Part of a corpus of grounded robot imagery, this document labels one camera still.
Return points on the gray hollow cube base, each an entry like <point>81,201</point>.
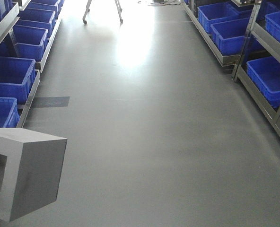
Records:
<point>30,171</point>

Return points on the blue bin right middle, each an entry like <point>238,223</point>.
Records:
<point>229,36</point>

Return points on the blue bin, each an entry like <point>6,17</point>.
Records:
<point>265,73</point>
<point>215,13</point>
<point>9,116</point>
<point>229,36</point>
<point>31,41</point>
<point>17,76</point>

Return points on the blue bin right far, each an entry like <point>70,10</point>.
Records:
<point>215,13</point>

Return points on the blue bin left near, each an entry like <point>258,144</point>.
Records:
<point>9,116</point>

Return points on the blue bin right lower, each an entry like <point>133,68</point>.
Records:
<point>265,73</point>

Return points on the right steel shelf rack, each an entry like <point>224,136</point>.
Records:
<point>258,44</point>

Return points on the steel shelf rack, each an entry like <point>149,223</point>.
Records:
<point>33,13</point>
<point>258,44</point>

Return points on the left steel shelf rack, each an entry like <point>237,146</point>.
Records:
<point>33,13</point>

